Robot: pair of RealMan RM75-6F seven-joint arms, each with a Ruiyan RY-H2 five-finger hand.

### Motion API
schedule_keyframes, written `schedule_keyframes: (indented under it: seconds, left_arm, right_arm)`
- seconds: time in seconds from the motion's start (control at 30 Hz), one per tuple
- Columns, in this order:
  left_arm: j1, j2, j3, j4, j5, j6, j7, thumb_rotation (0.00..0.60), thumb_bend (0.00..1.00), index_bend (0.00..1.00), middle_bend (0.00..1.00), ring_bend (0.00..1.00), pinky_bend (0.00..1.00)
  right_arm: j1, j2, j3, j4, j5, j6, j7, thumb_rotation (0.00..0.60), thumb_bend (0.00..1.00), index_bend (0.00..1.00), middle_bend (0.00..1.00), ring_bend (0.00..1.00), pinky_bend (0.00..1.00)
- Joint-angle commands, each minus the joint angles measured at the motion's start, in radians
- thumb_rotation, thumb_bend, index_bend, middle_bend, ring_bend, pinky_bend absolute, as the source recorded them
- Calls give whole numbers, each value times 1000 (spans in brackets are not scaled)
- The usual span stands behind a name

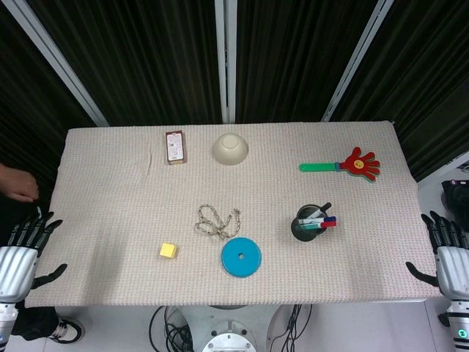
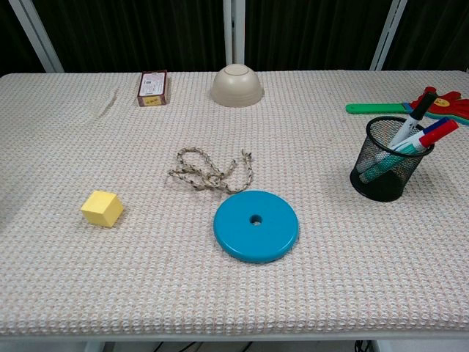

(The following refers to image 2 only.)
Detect white slanted frame post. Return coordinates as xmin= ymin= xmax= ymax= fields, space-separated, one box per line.
xmin=9 ymin=0 xmax=65 ymax=73

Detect blue round disc with hole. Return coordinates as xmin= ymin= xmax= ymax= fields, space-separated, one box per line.
xmin=213 ymin=189 xmax=300 ymax=264

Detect beige woven tablecloth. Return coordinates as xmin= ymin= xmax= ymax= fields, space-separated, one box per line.
xmin=0 ymin=69 xmax=469 ymax=337

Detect red cap whiteboard marker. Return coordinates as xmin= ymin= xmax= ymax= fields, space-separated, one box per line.
xmin=361 ymin=120 xmax=459 ymax=183

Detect braided beige rope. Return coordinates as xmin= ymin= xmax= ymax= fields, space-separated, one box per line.
xmin=168 ymin=147 xmax=254 ymax=195

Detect white upright frame post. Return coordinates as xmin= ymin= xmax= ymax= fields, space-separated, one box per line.
xmin=222 ymin=0 xmax=245 ymax=69

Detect colourful plastic hand clapper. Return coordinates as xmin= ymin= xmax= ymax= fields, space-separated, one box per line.
xmin=345 ymin=87 xmax=469 ymax=128

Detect blue cap whiteboard marker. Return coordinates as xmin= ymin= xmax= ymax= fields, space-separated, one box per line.
xmin=394 ymin=117 xmax=451 ymax=152

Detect yellow wooden cube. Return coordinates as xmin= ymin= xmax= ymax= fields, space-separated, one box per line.
xmin=80 ymin=190 xmax=125 ymax=229

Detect black cap whiteboard marker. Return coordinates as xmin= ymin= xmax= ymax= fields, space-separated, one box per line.
xmin=388 ymin=92 xmax=439 ymax=150

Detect white table frame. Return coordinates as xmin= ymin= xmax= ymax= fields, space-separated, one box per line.
xmin=0 ymin=331 xmax=469 ymax=352

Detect dark green curtain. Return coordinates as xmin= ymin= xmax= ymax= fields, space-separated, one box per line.
xmin=0 ymin=0 xmax=469 ymax=76

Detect beige upturned bowl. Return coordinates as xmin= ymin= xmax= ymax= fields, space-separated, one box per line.
xmin=210 ymin=64 xmax=265 ymax=109

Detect white slotted frame post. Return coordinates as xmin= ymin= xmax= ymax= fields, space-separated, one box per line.
xmin=369 ymin=0 xmax=408 ymax=71

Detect black mesh pen cup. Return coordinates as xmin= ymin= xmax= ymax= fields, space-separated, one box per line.
xmin=350 ymin=116 xmax=435 ymax=203

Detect brown cardboard box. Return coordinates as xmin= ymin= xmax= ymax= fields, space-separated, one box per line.
xmin=137 ymin=70 xmax=169 ymax=108

